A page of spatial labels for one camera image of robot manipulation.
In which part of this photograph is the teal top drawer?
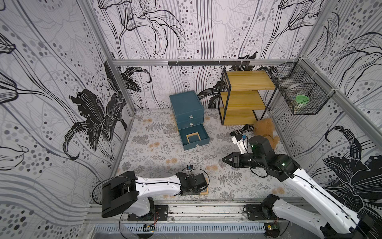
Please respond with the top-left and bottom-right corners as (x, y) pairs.
(174, 108), (205, 122)

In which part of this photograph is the teal drawer cabinet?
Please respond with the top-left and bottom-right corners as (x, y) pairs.
(170, 91), (204, 115)

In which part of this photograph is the yellow brooch box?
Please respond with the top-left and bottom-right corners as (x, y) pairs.
(200, 187), (209, 195)
(186, 132), (201, 144)

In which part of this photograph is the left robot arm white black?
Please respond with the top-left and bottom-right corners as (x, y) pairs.
(101, 171), (210, 220)

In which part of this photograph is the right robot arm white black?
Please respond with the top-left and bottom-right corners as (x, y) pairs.
(222, 134), (374, 239)

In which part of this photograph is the striped black white sock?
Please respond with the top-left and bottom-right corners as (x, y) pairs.
(230, 124), (254, 136)

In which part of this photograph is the brown teddy bear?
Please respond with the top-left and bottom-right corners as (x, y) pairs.
(253, 118), (280, 149)

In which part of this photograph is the green lid container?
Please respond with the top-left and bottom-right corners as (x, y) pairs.
(294, 95), (310, 109)

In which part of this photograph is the white bowl in basket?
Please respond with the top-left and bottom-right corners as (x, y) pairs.
(286, 83), (304, 91)

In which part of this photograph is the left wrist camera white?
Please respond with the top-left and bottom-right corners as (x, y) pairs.
(186, 164), (194, 174)

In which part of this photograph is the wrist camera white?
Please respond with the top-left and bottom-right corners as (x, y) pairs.
(186, 164), (194, 174)
(232, 134), (247, 154)

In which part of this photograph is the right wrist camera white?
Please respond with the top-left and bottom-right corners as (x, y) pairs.
(232, 134), (247, 154)

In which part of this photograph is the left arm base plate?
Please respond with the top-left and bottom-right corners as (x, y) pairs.
(127, 205), (169, 223)

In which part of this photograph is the white slotted cable duct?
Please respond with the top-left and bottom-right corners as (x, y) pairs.
(94, 223), (266, 234)

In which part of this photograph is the aluminium rail frame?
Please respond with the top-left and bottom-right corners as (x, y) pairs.
(86, 201), (332, 224)

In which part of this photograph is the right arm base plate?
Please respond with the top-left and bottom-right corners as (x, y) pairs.
(243, 204), (284, 221)

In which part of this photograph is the black wire basket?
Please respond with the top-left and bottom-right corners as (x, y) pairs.
(275, 63), (335, 116)

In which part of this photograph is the black bar on wall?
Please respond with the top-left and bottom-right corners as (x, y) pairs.
(168, 61), (250, 66)

